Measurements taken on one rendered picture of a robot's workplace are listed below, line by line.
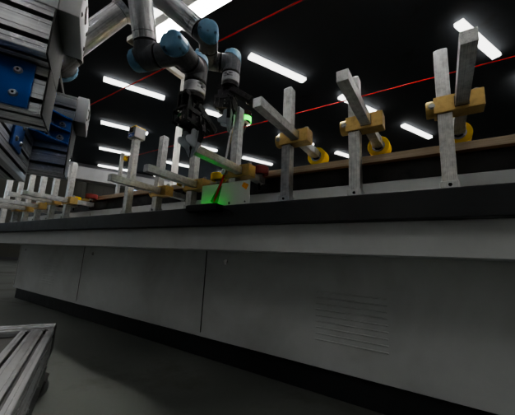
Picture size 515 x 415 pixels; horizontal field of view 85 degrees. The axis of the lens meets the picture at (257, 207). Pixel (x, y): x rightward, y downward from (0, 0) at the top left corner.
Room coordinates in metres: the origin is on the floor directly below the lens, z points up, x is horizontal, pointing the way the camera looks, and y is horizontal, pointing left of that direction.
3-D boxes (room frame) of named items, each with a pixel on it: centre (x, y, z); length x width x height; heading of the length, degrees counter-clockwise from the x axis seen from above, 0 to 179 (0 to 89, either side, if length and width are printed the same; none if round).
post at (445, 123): (0.74, -0.52, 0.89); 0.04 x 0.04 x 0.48; 57
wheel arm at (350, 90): (0.83, -0.33, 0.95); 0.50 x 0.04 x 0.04; 147
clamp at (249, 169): (1.14, 0.08, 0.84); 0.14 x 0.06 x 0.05; 57
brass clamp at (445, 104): (0.72, -0.54, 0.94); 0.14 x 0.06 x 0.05; 57
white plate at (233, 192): (1.15, 0.14, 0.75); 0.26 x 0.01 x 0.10; 57
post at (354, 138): (0.87, -0.31, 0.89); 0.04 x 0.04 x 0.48; 57
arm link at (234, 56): (1.07, 0.14, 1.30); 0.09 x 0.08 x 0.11; 99
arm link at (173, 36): (0.79, 0.29, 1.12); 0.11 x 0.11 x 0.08; 71
